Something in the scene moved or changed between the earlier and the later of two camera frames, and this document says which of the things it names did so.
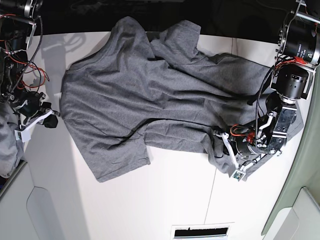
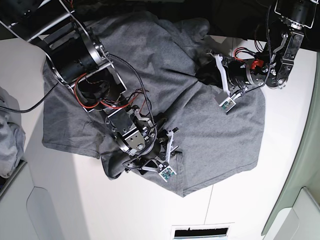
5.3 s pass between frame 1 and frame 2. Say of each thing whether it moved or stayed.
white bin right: stayed
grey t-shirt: moved
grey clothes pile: stayed
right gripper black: moved
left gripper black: moved
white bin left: stayed
